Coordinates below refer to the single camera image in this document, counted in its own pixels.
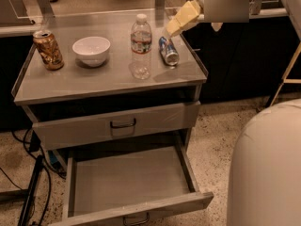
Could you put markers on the clear plastic water bottle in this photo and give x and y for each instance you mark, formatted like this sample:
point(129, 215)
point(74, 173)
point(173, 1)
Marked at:
point(141, 42)

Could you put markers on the grey upper drawer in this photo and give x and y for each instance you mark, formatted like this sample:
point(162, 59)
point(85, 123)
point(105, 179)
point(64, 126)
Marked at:
point(108, 126)

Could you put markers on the white ceramic bowl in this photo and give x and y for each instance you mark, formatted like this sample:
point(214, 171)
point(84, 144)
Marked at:
point(92, 51)

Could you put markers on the grey open middle drawer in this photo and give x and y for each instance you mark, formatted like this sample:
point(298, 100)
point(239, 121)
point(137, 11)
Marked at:
point(130, 183)

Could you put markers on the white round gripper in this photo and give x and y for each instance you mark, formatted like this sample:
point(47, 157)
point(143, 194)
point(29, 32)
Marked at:
point(189, 13)

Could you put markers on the grey metal drawer cabinet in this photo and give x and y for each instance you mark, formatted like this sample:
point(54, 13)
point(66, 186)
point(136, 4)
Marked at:
point(78, 91)

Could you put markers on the gold crumpled soda can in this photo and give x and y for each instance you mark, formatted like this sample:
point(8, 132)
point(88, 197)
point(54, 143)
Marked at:
point(48, 48)

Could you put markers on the black metal floor stand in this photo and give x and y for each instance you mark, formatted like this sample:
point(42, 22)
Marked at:
point(25, 213)

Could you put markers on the blue silver redbull can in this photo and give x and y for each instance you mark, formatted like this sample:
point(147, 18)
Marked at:
point(168, 51)

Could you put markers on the wooden easel frame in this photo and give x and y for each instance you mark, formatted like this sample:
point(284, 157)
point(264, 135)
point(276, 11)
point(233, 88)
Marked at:
point(285, 77)

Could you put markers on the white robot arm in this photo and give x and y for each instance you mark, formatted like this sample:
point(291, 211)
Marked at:
point(254, 172)

